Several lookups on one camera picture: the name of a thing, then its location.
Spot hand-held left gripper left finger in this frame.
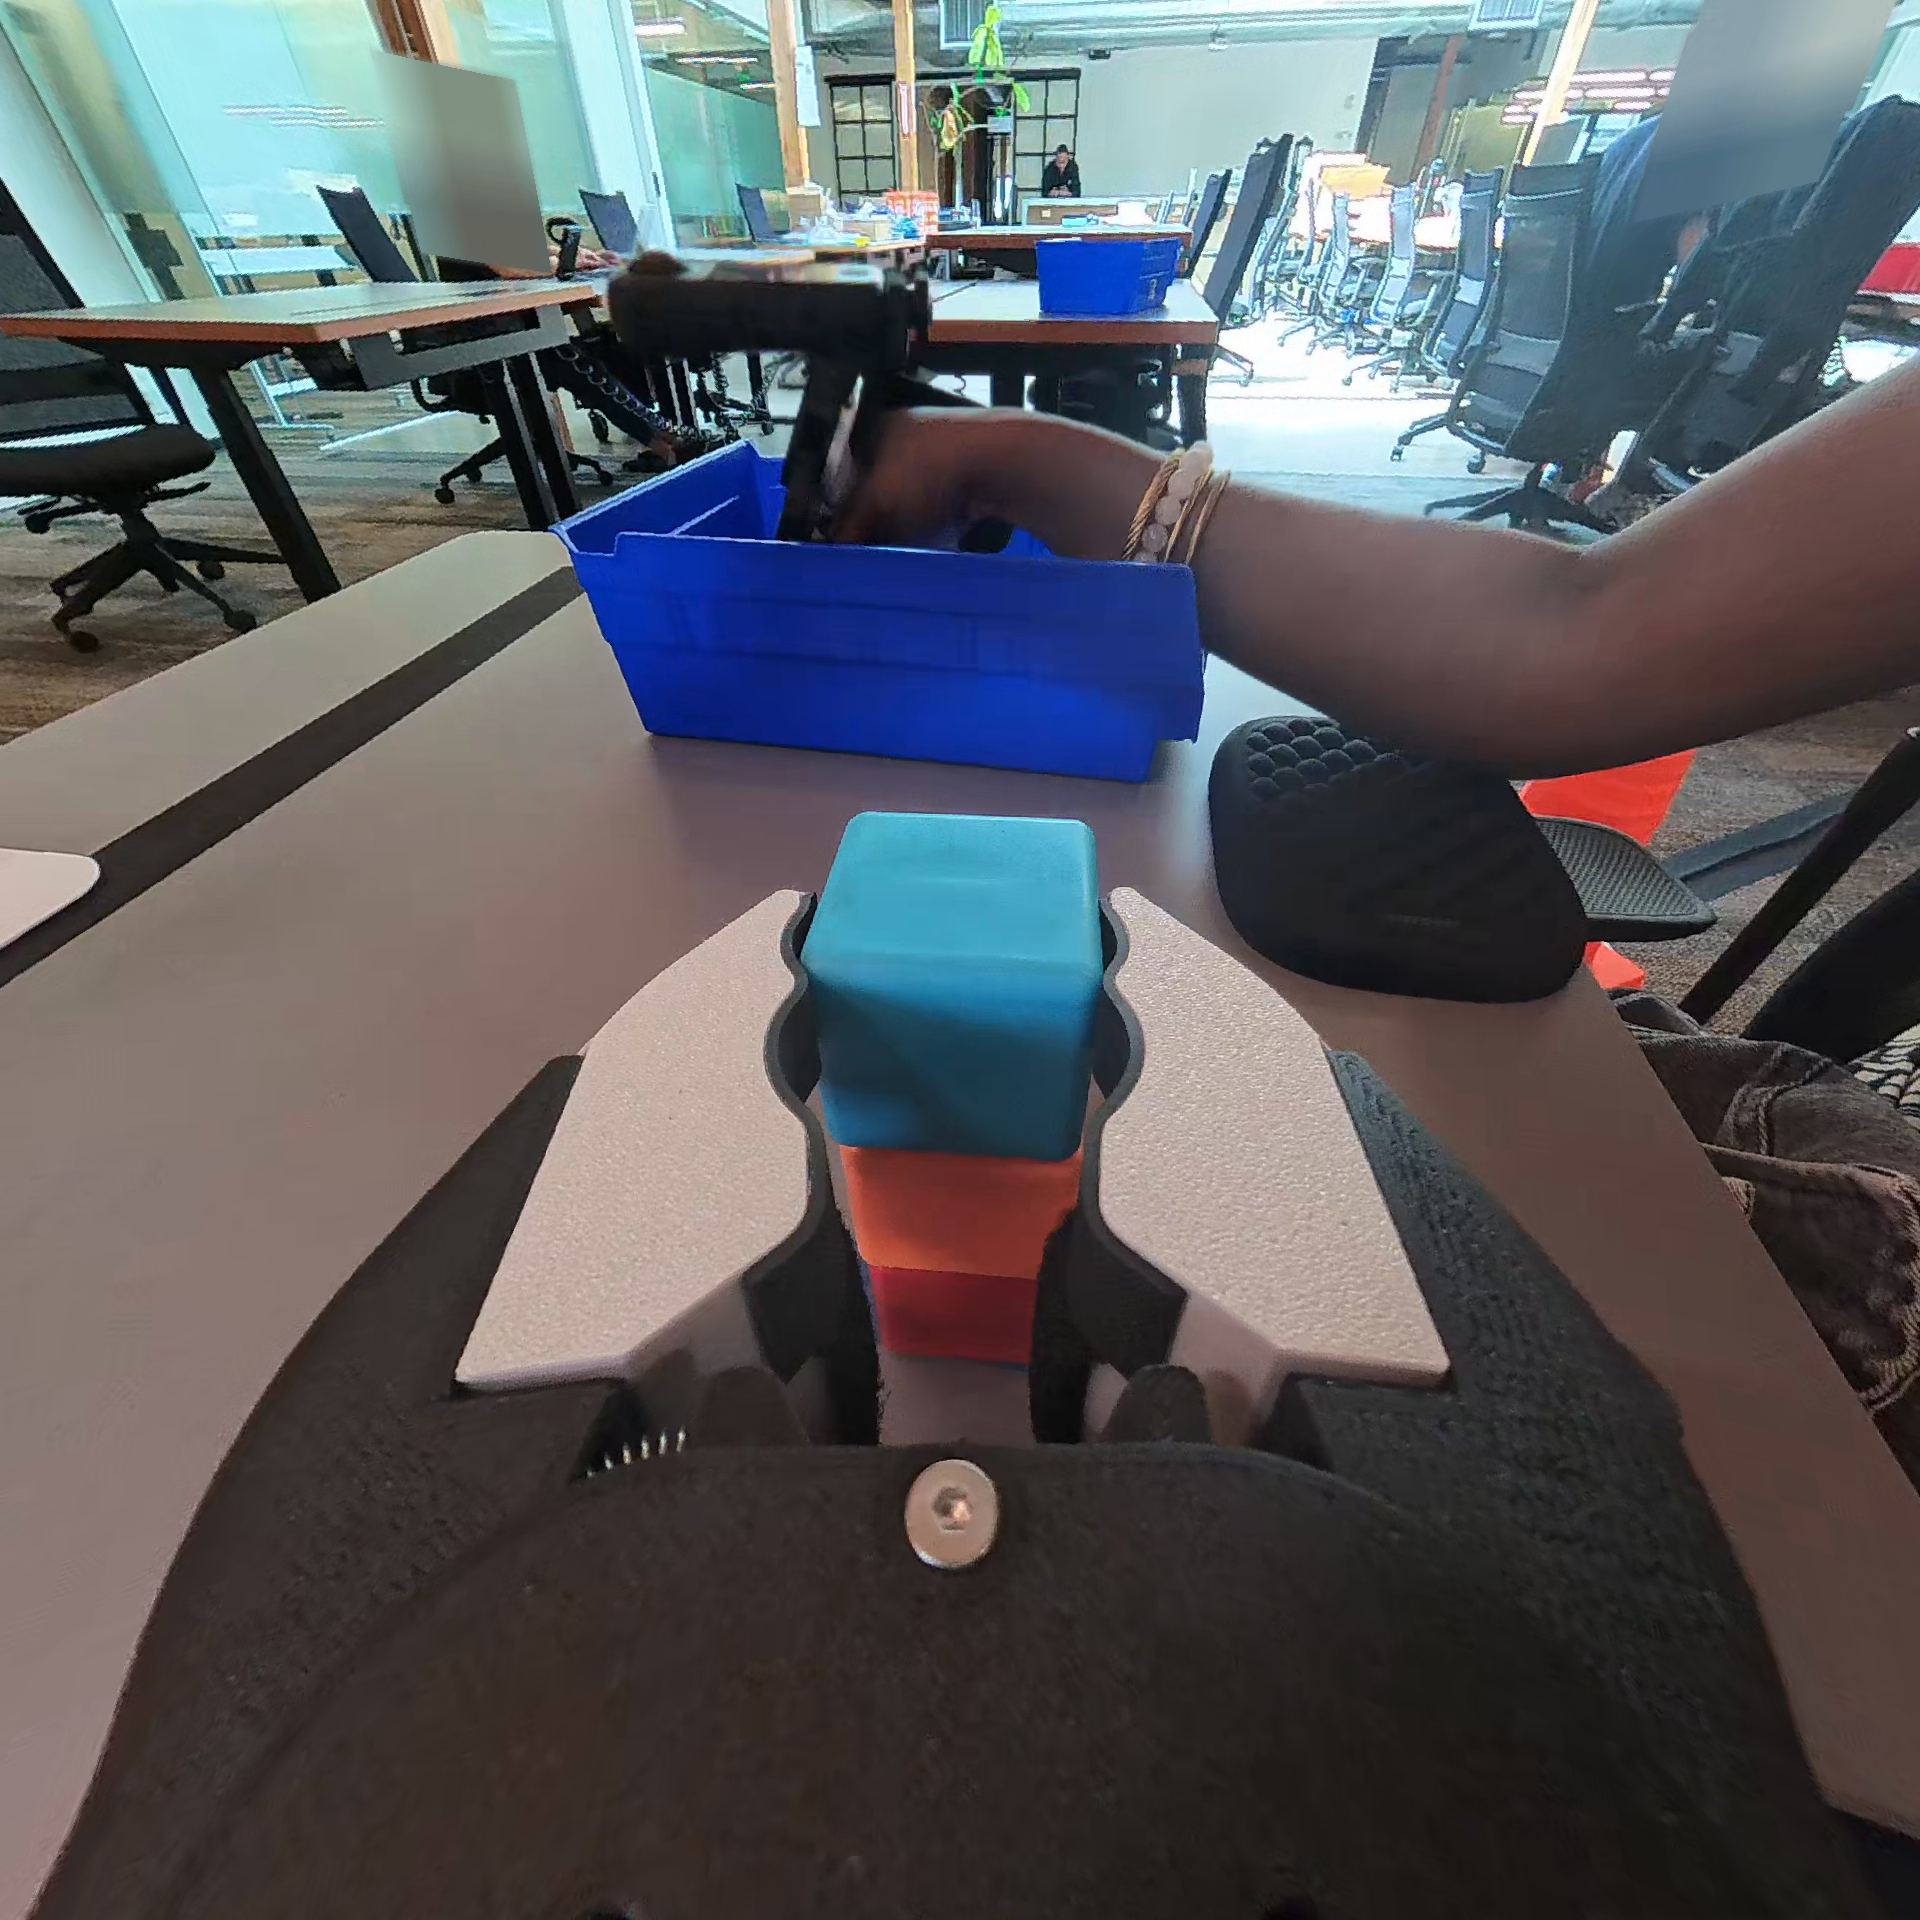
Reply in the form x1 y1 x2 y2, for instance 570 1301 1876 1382
454 892 831 1396

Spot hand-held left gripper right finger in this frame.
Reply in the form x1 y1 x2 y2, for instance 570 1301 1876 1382
1043 892 1449 1389

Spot orange foam cube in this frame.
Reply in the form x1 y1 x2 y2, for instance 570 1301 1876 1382
831 1143 1083 1283

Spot red foam cube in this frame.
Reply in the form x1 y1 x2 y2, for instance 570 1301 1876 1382
865 1260 1048 1366

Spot blue plastic bin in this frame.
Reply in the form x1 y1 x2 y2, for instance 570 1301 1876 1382
557 441 1207 781
1038 233 1182 314

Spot teal foam cube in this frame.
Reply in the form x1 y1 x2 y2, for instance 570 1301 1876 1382
801 814 1106 1162

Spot person's right forearm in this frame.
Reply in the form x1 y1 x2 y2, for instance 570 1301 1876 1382
1187 353 1920 773

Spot person's right hand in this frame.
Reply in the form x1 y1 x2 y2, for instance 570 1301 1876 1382
827 406 1155 568

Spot green potted plant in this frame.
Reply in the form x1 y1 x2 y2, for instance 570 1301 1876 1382
933 0 1038 151

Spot black textured armrest pad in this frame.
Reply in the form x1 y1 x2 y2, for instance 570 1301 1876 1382
1207 713 1587 1006

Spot orange traffic cone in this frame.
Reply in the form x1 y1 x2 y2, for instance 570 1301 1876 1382
1524 749 1695 992

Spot brown office desk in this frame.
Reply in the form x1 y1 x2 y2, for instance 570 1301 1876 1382
0 279 615 603

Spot person's pants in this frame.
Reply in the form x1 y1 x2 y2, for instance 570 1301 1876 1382
1636 1019 1920 1444

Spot white stand base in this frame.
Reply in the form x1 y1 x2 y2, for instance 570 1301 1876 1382
0 851 101 948

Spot black office chair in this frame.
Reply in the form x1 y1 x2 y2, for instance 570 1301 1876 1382
0 183 267 647

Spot row of black office chairs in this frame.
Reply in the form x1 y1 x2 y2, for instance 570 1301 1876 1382
1187 106 1920 541

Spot gold bracelets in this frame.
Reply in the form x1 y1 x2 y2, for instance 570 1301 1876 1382
1124 446 1233 570

